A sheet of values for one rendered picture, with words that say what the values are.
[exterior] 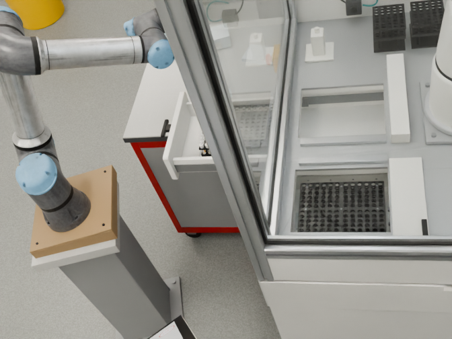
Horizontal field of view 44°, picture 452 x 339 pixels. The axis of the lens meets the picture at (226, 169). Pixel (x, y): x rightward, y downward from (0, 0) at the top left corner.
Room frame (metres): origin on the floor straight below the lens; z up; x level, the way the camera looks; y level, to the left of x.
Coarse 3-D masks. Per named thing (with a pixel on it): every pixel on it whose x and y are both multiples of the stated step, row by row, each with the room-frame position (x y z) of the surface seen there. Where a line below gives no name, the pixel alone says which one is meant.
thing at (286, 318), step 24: (288, 312) 0.64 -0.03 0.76; (312, 312) 0.62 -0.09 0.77; (336, 312) 0.59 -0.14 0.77; (360, 312) 0.57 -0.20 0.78; (384, 312) 0.55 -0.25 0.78; (408, 312) 0.52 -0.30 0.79; (432, 312) 0.50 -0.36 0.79; (288, 336) 0.65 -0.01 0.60; (312, 336) 0.62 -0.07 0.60; (336, 336) 0.60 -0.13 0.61; (360, 336) 0.57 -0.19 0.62; (384, 336) 0.55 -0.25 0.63; (408, 336) 0.52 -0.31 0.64; (432, 336) 0.50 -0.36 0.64
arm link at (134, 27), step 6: (150, 12) 1.41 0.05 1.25; (156, 12) 1.40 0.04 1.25; (138, 18) 1.41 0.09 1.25; (144, 18) 1.39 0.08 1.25; (150, 18) 1.39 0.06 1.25; (156, 18) 1.39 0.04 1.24; (126, 24) 1.40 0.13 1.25; (132, 24) 1.39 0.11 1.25; (138, 24) 1.38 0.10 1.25; (144, 24) 1.36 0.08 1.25; (150, 24) 1.36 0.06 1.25; (156, 24) 1.36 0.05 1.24; (126, 30) 1.39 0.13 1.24; (132, 30) 1.38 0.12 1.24; (138, 30) 1.36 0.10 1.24; (162, 30) 1.38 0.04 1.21
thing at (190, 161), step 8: (192, 112) 1.39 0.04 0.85; (192, 120) 1.37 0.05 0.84; (192, 128) 1.33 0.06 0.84; (200, 128) 1.32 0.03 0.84; (192, 136) 1.30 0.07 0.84; (200, 136) 1.29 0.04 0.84; (184, 144) 1.28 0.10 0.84; (192, 144) 1.27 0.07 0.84; (184, 152) 1.24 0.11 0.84; (192, 152) 1.23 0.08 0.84; (176, 160) 1.17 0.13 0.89; (184, 160) 1.16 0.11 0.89; (192, 160) 1.15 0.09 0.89; (200, 160) 1.14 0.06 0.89; (208, 160) 1.13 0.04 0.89; (176, 168) 1.17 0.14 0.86; (184, 168) 1.16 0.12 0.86; (192, 168) 1.15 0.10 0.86; (200, 168) 1.14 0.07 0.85; (208, 168) 1.13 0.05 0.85
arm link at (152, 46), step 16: (0, 32) 1.27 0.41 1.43; (16, 32) 1.28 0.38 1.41; (144, 32) 1.33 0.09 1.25; (160, 32) 1.31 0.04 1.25; (0, 48) 1.23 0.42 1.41; (16, 48) 1.22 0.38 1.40; (32, 48) 1.22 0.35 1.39; (48, 48) 1.23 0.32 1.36; (64, 48) 1.23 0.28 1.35; (80, 48) 1.24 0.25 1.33; (96, 48) 1.24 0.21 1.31; (112, 48) 1.24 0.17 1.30; (128, 48) 1.25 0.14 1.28; (144, 48) 1.25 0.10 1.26; (160, 48) 1.23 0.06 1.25; (0, 64) 1.22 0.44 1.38; (16, 64) 1.20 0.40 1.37; (32, 64) 1.20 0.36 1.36; (48, 64) 1.21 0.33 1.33; (64, 64) 1.22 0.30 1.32; (80, 64) 1.22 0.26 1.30; (96, 64) 1.23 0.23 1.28; (112, 64) 1.24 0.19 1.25; (128, 64) 1.25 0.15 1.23; (160, 64) 1.23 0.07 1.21
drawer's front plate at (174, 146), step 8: (184, 96) 1.40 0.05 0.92; (176, 104) 1.37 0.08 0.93; (184, 104) 1.38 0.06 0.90; (176, 112) 1.33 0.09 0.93; (184, 112) 1.36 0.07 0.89; (176, 120) 1.30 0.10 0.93; (184, 120) 1.34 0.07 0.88; (176, 128) 1.27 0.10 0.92; (184, 128) 1.32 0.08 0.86; (168, 136) 1.24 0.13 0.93; (176, 136) 1.26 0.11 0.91; (184, 136) 1.30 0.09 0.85; (168, 144) 1.21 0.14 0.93; (176, 144) 1.24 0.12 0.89; (168, 152) 1.18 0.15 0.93; (176, 152) 1.22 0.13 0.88; (168, 160) 1.16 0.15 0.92; (168, 168) 1.16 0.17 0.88; (176, 176) 1.16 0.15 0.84
